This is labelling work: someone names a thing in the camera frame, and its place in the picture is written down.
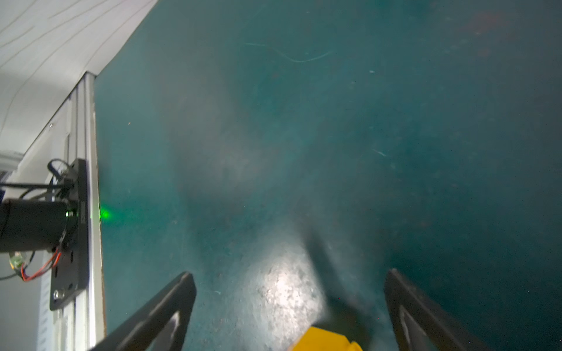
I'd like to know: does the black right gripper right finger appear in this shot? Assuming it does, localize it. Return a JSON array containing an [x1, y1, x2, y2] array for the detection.
[[384, 269, 490, 350]]

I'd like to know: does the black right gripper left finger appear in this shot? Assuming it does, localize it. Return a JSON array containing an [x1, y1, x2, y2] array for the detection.
[[92, 271, 197, 350]]

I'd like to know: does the yellow lego brick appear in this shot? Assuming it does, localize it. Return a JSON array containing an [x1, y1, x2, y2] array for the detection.
[[291, 326, 362, 351]]

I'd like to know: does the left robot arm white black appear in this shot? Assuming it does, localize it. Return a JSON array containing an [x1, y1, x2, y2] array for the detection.
[[1, 158, 90, 311]]

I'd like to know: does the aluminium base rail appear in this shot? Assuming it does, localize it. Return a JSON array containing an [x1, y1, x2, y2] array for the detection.
[[37, 72, 106, 351]]

